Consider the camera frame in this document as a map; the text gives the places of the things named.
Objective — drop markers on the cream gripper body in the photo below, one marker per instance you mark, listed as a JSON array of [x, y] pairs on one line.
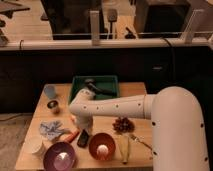
[[86, 123]]

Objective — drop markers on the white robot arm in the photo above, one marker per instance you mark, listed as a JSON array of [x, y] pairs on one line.
[[178, 128]]

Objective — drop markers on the red bowl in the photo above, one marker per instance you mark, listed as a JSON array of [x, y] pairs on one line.
[[98, 139]]

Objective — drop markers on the purple bowl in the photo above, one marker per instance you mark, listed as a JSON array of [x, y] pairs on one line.
[[59, 157]]

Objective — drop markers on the orange fruit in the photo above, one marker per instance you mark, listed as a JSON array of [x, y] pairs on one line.
[[73, 118]]

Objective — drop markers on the orange carrot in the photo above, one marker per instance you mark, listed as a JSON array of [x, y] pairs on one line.
[[72, 136]]

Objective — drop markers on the white egg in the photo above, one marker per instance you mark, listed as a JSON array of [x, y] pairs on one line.
[[102, 150]]

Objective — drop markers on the wooden board table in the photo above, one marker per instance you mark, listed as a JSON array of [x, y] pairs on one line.
[[140, 156]]

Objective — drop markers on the bunch of dark grapes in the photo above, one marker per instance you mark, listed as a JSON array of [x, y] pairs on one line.
[[123, 125]]

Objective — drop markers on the blue crumpled cloth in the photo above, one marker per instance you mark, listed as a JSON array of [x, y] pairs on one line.
[[52, 130]]

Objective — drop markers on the black brush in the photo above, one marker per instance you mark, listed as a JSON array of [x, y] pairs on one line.
[[90, 84]]

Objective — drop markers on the small metal cup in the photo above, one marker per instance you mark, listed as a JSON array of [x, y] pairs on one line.
[[53, 106]]

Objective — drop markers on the wooden spatula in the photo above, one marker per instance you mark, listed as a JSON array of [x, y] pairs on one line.
[[124, 148]]

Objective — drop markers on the green plastic tray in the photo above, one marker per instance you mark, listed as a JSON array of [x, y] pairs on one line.
[[108, 82]]

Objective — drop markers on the metal fork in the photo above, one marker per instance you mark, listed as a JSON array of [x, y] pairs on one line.
[[135, 138]]

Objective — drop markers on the white cup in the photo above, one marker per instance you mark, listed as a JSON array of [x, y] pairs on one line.
[[34, 146]]

